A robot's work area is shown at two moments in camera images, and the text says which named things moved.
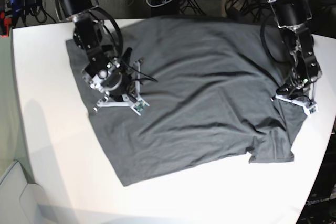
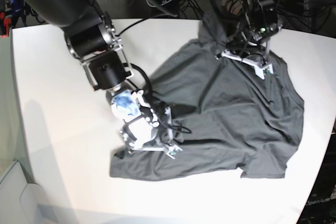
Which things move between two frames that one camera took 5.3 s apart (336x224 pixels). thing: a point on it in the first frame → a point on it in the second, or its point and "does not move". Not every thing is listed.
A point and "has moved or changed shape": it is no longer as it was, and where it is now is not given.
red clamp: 7,21 does not move
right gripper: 106,73 → 150,132
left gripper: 302,75 → 259,35
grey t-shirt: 210,87 has moved or changed shape
